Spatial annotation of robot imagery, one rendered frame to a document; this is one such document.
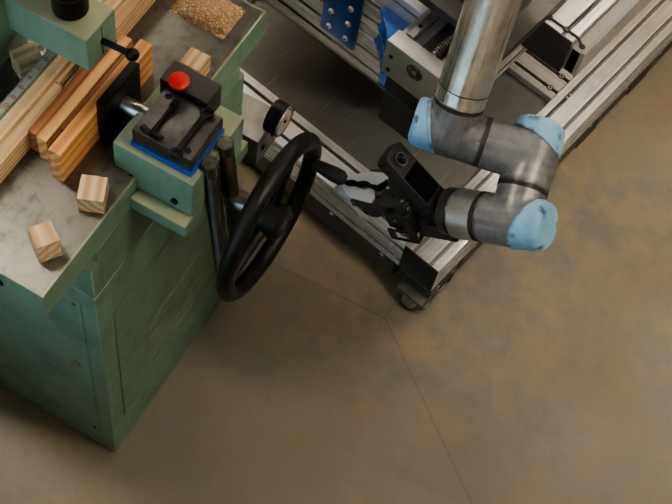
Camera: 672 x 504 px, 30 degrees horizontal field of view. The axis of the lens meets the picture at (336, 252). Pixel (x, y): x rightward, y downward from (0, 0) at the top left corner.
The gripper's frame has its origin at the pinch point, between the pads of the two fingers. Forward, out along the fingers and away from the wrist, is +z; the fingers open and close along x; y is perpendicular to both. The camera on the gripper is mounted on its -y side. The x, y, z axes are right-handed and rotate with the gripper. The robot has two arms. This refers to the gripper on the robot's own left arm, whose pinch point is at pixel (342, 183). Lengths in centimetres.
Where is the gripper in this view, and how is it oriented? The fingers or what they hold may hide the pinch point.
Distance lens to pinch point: 193.8
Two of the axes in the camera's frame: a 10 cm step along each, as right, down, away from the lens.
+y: 3.5, 6.4, 6.8
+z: -8.0, -1.7, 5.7
